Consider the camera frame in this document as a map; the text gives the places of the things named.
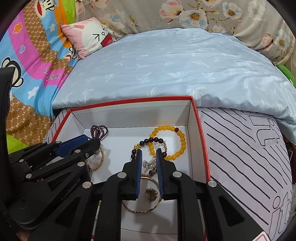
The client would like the gold bangle with flower charm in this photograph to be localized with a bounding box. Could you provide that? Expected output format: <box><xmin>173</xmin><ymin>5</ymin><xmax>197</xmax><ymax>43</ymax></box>
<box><xmin>121</xmin><ymin>174</ymin><xmax>162</xmax><ymax>214</ymax></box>

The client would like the red and white cardboard box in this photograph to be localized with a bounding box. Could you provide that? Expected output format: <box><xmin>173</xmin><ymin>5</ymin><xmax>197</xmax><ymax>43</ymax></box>
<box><xmin>45</xmin><ymin>97</ymin><xmax>210</xmax><ymax>240</ymax></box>

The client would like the white black-striped pillow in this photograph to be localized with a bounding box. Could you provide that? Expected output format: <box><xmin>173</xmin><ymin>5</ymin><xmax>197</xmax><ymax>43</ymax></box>
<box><xmin>43</xmin><ymin>106</ymin><xmax>294</xmax><ymax>241</ymax></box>

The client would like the colourful monkey cartoon blanket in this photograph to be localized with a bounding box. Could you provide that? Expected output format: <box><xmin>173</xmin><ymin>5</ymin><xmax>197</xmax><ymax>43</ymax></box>
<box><xmin>1</xmin><ymin>1</ymin><xmax>78</xmax><ymax>153</ymax></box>

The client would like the pink cat face pillow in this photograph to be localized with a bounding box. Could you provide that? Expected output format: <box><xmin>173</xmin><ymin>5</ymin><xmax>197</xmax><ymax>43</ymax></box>
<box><xmin>61</xmin><ymin>17</ymin><xmax>113</xmax><ymax>59</ymax></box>

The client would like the light blue quilt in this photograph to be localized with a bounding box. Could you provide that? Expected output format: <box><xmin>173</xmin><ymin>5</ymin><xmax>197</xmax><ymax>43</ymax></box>
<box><xmin>52</xmin><ymin>28</ymin><xmax>295</xmax><ymax>142</ymax></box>

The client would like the green object at right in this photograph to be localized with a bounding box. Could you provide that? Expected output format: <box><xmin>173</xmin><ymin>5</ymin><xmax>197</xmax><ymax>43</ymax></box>
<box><xmin>276</xmin><ymin>64</ymin><xmax>296</xmax><ymax>88</ymax></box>

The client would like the grey floral bedsheet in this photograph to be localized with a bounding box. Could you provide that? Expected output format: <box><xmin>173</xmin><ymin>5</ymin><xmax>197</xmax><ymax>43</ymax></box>
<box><xmin>75</xmin><ymin>0</ymin><xmax>295</xmax><ymax>64</ymax></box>

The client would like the gold bead chain bracelet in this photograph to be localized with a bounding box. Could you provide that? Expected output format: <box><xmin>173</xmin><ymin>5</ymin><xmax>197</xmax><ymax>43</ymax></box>
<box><xmin>88</xmin><ymin>145</ymin><xmax>105</xmax><ymax>172</ymax></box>

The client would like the silver chain jewelry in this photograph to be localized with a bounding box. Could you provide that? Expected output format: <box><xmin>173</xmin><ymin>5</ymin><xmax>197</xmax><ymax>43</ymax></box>
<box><xmin>143</xmin><ymin>160</ymin><xmax>157</xmax><ymax>176</ymax></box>

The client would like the yellow amber bead bracelet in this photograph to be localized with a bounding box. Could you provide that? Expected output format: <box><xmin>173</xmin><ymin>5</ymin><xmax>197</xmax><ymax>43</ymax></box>
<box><xmin>147</xmin><ymin>125</ymin><xmax>187</xmax><ymax>162</ymax></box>

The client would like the purple bead bracelet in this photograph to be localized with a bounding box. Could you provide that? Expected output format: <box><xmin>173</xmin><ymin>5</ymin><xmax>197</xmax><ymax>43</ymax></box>
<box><xmin>90</xmin><ymin>124</ymin><xmax>110</xmax><ymax>141</ymax></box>

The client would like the dark brown bead bracelet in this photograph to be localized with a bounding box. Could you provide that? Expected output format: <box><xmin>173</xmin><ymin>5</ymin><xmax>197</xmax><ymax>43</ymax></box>
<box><xmin>130</xmin><ymin>136</ymin><xmax>168</xmax><ymax>161</ymax></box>

